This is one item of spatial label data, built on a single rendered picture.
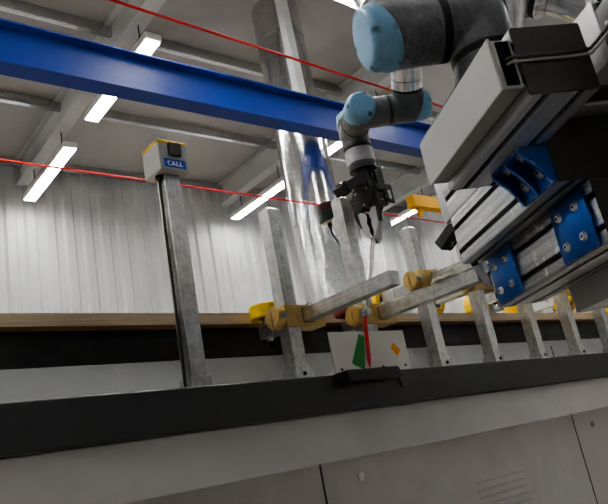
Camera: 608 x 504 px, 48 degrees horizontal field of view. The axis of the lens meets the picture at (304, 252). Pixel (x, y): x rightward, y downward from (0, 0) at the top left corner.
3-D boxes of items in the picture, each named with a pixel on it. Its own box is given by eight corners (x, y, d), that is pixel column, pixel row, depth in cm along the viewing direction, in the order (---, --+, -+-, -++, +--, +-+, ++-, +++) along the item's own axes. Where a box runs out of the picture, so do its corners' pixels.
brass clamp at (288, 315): (328, 324, 154) (324, 303, 156) (282, 325, 145) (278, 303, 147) (310, 331, 158) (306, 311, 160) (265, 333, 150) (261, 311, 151)
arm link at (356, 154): (358, 143, 171) (336, 157, 177) (362, 159, 170) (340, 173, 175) (378, 146, 176) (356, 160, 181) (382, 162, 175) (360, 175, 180)
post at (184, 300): (212, 386, 130) (182, 174, 143) (190, 388, 127) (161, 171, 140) (200, 390, 133) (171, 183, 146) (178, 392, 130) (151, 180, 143)
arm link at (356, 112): (386, 85, 164) (380, 107, 175) (341, 91, 163) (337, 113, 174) (393, 113, 162) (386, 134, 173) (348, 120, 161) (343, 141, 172)
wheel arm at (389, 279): (403, 288, 134) (398, 268, 135) (391, 288, 132) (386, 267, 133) (271, 343, 164) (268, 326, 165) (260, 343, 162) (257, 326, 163)
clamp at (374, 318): (398, 322, 171) (394, 303, 173) (361, 323, 162) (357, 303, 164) (382, 328, 175) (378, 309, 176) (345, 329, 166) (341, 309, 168)
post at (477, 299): (507, 377, 195) (465, 223, 209) (500, 378, 192) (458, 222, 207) (497, 380, 197) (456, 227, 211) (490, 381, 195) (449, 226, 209)
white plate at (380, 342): (412, 369, 168) (403, 329, 171) (337, 375, 151) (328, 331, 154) (410, 369, 168) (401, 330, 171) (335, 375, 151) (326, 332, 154)
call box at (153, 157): (190, 175, 143) (186, 143, 145) (161, 171, 138) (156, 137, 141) (174, 189, 148) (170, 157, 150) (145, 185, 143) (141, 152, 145)
